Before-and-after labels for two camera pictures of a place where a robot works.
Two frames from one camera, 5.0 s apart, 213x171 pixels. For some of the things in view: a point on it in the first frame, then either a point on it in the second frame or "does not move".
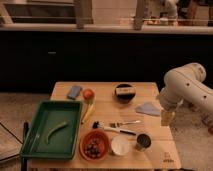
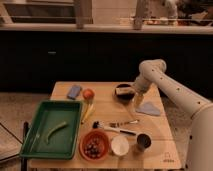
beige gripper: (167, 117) -> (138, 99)
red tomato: (88, 94) does not move
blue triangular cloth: (148, 108) does not move
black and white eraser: (125, 90) does not move
